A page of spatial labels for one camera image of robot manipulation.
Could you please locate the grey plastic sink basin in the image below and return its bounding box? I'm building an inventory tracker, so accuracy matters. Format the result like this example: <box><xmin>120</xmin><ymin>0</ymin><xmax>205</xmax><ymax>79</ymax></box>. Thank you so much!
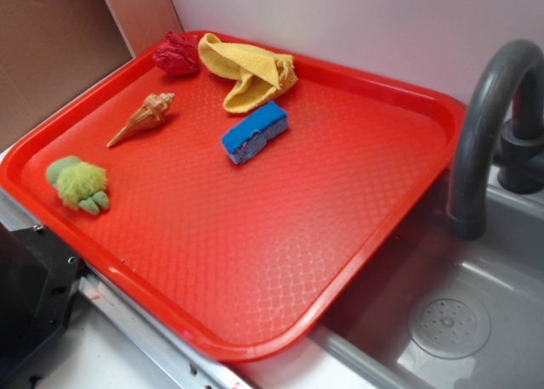
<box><xmin>312</xmin><ymin>178</ymin><xmax>543</xmax><ymax>388</ymax></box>

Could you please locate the green plush toy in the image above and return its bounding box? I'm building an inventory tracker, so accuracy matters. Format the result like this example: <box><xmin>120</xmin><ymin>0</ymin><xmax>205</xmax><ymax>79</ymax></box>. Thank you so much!
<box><xmin>46</xmin><ymin>155</ymin><xmax>111</xmax><ymax>216</ymax></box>

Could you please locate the grey faucet spout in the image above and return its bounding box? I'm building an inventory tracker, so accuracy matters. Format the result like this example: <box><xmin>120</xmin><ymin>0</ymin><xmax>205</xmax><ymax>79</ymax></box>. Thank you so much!
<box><xmin>446</xmin><ymin>39</ymin><xmax>543</xmax><ymax>240</ymax></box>

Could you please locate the yellow cloth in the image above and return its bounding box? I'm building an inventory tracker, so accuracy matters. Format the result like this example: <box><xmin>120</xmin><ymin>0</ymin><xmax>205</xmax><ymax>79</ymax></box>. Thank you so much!
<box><xmin>198</xmin><ymin>33</ymin><xmax>298</xmax><ymax>114</ymax></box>

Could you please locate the brown spiral seashell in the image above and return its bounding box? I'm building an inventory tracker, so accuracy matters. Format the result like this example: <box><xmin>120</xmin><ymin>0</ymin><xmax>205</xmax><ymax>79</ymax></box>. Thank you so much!
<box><xmin>106</xmin><ymin>93</ymin><xmax>176</xmax><ymax>148</ymax></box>

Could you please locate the blue sponge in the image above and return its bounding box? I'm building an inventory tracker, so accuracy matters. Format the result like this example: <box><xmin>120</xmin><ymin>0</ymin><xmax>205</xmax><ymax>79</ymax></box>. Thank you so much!
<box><xmin>222</xmin><ymin>101</ymin><xmax>289</xmax><ymax>165</ymax></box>

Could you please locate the brown cardboard panel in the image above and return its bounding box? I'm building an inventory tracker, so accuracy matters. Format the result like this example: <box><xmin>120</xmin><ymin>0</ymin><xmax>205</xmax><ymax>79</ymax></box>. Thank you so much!
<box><xmin>1</xmin><ymin>0</ymin><xmax>183</xmax><ymax>149</ymax></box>

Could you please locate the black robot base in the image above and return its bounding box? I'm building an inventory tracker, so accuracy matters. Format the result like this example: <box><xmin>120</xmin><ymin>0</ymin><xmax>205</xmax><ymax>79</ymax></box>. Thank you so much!
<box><xmin>1</xmin><ymin>227</ymin><xmax>82</xmax><ymax>386</ymax></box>

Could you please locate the silver metal rail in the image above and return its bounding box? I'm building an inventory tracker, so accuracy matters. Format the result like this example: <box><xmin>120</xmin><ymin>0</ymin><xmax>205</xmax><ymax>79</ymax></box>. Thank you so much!
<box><xmin>0</xmin><ymin>192</ymin><xmax>256</xmax><ymax>389</ymax></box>

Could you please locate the sink drain cover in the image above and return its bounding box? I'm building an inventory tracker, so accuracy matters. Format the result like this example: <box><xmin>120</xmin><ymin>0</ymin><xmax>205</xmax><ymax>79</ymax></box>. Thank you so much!
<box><xmin>407</xmin><ymin>289</ymin><xmax>491</xmax><ymax>360</ymax></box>

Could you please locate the grey faucet handle base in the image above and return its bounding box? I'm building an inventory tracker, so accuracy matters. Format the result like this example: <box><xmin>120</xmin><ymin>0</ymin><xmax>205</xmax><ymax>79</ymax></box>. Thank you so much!
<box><xmin>495</xmin><ymin>94</ymin><xmax>543</xmax><ymax>195</ymax></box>

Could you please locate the red plastic tray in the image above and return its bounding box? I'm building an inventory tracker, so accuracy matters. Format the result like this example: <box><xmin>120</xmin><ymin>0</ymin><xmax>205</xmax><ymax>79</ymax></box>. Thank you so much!
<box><xmin>1</xmin><ymin>51</ymin><xmax>464</xmax><ymax>362</ymax></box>

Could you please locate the crumpled red paper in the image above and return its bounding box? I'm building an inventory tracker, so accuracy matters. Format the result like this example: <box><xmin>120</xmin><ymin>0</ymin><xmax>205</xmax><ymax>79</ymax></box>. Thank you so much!
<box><xmin>152</xmin><ymin>31</ymin><xmax>200</xmax><ymax>76</ymax></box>

